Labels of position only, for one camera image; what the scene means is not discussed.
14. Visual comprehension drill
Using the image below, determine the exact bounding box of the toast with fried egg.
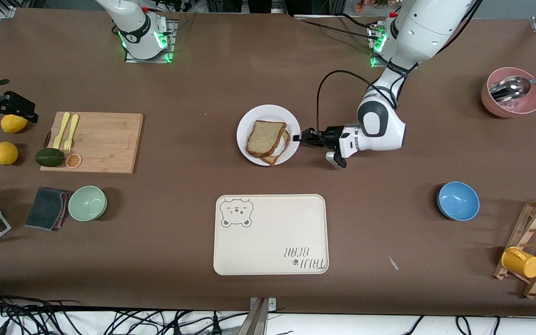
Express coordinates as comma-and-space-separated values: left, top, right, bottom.
259, 128, 292, 167

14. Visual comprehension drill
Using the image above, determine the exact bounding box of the plain brown bread slice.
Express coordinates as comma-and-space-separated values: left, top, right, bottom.
246, 120, 288, 157

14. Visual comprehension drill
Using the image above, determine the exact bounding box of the round white plate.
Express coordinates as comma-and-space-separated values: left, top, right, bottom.
236, 104, 302, 167

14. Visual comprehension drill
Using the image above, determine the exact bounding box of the yellow lemon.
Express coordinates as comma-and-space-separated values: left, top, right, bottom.
0, 114, 28, 134
0, 141, 19, 166

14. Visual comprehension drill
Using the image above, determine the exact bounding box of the yellow plastic knife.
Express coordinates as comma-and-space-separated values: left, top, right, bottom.
53, 112, 71, 150

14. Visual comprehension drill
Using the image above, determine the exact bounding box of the yellow plastic fork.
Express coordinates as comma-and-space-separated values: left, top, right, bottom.
64, 114, 80, 154

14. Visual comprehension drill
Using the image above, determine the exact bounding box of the dark green avocado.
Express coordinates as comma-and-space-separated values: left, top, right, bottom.
35, 148, 66, 168

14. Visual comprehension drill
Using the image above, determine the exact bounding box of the wooden cutting board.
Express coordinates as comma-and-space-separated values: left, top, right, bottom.
40, 112, 144, 175

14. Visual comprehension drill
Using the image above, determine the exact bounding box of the dark grey folded cloth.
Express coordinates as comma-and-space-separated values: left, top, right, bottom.
25, 187, 68, 232

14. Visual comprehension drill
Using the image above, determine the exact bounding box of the pink folded cloth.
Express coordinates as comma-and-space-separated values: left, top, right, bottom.
56, 190, 72, 229

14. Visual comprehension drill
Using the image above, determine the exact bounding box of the pale green bowl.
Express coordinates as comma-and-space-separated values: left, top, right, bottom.
67, 186, 108, 222

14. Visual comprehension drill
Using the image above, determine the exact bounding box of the beige bear print tray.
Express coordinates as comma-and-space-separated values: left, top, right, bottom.
213, 194, 329, 276

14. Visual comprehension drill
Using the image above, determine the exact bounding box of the colourful background clutter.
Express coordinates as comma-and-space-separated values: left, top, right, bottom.
355, 0, 401, 12

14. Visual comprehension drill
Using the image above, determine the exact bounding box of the blue bowl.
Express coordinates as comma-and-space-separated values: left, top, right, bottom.
437, 181, 481, 221

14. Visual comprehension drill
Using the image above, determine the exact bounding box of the large metal spoon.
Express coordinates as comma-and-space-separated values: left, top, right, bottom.
489, 71, 536, 102

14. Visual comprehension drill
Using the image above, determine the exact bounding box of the pink bowl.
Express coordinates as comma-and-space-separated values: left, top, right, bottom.
481, 67, 536, 118

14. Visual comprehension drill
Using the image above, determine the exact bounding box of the wooden mug rack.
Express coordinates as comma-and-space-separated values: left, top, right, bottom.
493, 196, 536, 299

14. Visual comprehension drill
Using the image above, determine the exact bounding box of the yellow mug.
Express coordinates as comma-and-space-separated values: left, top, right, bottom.
501, 247, 536, 279

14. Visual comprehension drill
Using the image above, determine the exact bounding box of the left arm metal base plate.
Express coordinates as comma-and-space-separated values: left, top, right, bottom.
369, 23, 419, 69

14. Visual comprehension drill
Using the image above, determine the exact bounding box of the black table cable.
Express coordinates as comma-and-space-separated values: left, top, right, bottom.
296, 18, 382, 40

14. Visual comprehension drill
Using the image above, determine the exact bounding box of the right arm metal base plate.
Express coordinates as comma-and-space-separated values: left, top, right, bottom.
125, 20, 176, 63

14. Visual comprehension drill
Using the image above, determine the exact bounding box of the grey metal beam bracket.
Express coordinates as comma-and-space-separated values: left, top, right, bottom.
244, 297, 278, 335

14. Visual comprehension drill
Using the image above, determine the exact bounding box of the black floor cable bundle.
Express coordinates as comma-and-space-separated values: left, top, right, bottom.
0, 288, 250, 335

